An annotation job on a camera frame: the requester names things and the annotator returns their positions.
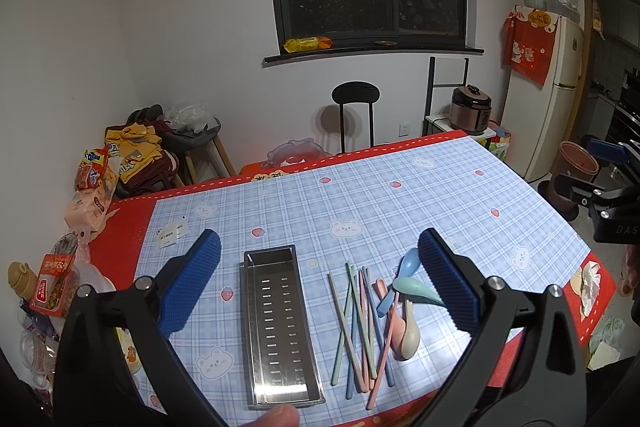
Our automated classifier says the beige spoon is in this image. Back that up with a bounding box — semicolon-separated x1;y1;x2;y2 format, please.
393;298;420;361

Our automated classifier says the teal green spoon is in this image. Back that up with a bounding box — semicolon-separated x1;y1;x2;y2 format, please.
392;277;444;307

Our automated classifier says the pink chopstick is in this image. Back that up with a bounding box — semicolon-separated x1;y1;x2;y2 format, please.
358;270;372;392
367;293;399;411

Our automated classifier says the blue chopstick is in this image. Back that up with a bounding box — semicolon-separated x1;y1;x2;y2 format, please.
345;291;360;400
361;267;396;388

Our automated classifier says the beige chopstick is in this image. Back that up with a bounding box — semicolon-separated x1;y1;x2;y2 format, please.
329;284;366;393

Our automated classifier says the person's hand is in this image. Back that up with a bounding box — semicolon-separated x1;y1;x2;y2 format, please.
243;404;299;427

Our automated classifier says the brown trash bin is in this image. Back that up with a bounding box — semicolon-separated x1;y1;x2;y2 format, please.
544;141;600;215

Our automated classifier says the white refrigerator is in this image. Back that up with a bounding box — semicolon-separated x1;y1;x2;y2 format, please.
500;15;582;181

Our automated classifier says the pink spoon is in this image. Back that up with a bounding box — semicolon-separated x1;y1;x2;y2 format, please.
374;279;406;360

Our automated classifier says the tan chopstick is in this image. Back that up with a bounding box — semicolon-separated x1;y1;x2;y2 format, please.
346;262;378;379

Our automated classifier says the blue spoon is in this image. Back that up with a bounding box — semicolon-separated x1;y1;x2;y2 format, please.
376;247;420;317

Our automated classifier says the white paper card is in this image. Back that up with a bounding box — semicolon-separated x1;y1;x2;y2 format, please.
156;216;190;249

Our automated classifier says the brown rice cooker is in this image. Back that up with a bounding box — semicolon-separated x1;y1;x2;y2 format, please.
449;84;491;135

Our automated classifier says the blue plaid tablecloth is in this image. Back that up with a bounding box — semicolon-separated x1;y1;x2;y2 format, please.
90;132;615;426

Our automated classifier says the light green chopstick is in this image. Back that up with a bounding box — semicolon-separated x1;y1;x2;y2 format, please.
328;273;352;386

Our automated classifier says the stainless steel utensil tray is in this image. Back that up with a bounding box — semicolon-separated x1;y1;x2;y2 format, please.
241;245;324;410

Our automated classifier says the red fridge cloth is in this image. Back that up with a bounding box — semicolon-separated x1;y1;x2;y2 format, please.
502;5;559;87

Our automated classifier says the orange snack bag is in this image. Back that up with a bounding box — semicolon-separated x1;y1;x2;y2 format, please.
75;146;111;191

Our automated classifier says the wooden stool with clothes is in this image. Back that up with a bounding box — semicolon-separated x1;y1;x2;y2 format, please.
104;104;235;199

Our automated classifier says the black round stool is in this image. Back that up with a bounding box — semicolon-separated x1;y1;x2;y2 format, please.
331;80;381;154

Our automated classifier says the yellow snack bag on sill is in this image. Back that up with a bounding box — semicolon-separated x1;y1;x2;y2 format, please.
283;36;333;54

